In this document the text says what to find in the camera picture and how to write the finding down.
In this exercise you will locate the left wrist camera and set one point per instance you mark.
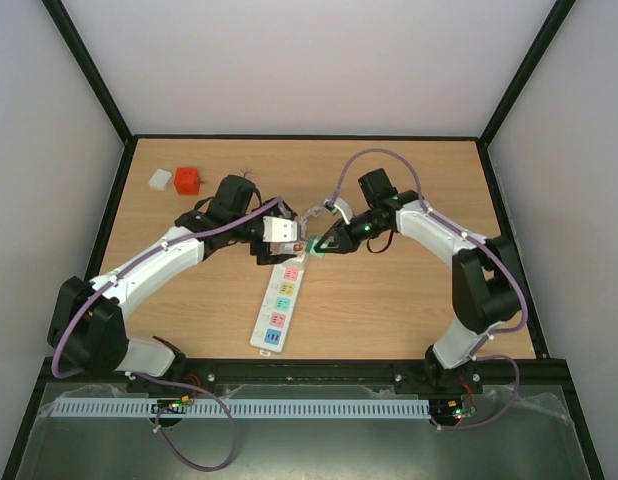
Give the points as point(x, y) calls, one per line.
point(280, 230)

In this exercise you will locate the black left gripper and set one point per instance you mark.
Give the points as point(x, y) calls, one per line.
point(265, 256)

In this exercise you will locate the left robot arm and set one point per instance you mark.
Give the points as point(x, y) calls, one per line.
point(88, 328)

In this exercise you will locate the green plug adapter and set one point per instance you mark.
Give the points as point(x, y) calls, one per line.
point(312, 246)

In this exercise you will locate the white multicolour power strip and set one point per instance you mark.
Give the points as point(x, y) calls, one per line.
point(276, 312)

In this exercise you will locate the light blue slotted cable duct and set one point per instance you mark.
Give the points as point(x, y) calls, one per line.
point(242, 409)

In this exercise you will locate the white tiger cube adapter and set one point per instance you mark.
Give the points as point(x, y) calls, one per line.
point(293, 248)

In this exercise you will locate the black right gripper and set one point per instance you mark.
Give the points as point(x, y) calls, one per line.
point(340, 239)

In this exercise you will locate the white plug adapter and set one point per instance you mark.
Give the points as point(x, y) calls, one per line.
point(160, 180)

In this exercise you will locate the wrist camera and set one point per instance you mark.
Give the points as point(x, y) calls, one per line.
point(339, 206)
point(280, 230)

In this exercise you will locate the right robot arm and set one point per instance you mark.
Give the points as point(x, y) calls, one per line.
point(486, 281)

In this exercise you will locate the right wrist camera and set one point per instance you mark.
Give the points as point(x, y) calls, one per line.
point(339, 206)

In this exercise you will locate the red cube socket adapter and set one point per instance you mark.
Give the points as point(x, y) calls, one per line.
point(187, 181)

